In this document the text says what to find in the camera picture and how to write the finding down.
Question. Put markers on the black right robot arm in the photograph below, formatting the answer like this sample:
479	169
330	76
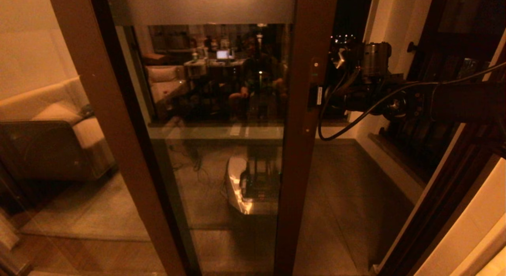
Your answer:
466	102

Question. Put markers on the brown framed sliding glass door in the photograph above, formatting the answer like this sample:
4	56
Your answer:
300	181

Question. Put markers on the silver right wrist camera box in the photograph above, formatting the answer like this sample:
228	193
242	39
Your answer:
340	58

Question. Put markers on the brown framed fixed glass panel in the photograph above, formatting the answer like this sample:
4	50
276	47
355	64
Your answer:
114	110

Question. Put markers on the black metal side window railing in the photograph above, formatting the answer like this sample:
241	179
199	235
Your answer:
423	145

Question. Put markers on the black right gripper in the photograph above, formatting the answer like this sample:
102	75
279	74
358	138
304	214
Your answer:
367	98

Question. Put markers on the dark brown side window frame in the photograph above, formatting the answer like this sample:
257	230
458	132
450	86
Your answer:
462	31

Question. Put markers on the beige sofa cushion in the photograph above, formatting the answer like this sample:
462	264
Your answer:
57	114

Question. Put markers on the black metal balcony railing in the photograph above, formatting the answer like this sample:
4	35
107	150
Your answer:
340	114

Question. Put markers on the beige sofa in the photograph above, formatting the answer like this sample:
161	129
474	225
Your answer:
47	149

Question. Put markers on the brown stone side window sill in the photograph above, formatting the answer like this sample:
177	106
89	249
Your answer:
395	157

